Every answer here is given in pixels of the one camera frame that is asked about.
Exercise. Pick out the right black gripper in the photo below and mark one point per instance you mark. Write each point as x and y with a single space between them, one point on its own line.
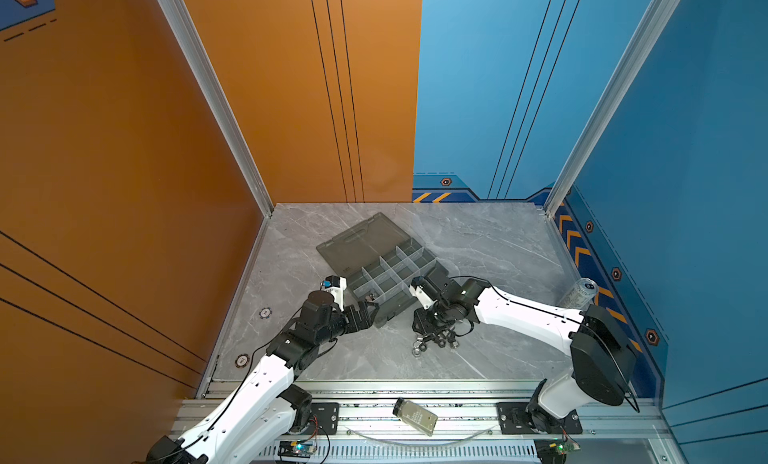
421 324

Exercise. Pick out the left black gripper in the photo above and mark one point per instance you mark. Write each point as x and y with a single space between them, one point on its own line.
365 321

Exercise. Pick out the grey plastic organizer box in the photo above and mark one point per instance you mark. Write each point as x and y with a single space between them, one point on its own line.
377 256

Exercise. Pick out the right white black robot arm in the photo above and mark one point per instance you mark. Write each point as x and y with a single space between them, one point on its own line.
602 358

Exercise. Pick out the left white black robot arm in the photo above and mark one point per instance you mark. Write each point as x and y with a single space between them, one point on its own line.
267 403

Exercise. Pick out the pile of screws and nuts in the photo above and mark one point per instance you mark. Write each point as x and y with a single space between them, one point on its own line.
446 338

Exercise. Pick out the left green circuit board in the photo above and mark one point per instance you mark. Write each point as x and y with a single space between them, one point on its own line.
296 450

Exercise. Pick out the silver drink can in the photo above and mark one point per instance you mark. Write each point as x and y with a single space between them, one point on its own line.
580 295

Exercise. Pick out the right circuit board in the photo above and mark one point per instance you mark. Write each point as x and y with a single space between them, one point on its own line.
555 452

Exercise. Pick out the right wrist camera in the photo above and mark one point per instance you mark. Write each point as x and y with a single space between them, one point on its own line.
423 298

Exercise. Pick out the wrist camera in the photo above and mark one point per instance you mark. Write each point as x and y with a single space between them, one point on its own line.
423 298
336 286

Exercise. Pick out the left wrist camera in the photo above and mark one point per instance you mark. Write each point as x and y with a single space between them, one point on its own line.
336 286

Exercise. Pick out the small glass jar on rail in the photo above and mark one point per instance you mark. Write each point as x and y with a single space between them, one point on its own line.
416 416

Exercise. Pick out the aluminium front rail frame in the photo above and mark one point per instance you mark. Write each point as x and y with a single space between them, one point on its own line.
467 428

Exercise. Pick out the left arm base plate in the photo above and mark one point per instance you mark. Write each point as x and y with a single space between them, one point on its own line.
323 414

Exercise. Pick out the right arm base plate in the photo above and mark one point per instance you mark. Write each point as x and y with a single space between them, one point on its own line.
515 418

